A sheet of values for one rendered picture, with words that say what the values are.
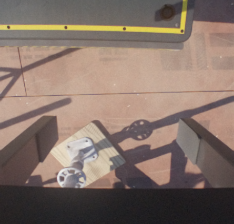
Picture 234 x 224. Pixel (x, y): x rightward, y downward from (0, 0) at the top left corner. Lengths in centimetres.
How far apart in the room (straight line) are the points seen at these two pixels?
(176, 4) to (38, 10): 37
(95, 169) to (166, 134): 44
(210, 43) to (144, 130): 53
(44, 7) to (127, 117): 60
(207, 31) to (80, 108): 72
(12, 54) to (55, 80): 23
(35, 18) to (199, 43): 69
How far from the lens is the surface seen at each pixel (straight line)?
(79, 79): 83
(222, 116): 103
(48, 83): 88
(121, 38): 49
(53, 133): 16
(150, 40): 50
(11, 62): 95
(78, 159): 83
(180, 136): 17
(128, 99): 83
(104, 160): 96
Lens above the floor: 80
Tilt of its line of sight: 73 degrees down
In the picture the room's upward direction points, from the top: 178 degrees clockwise
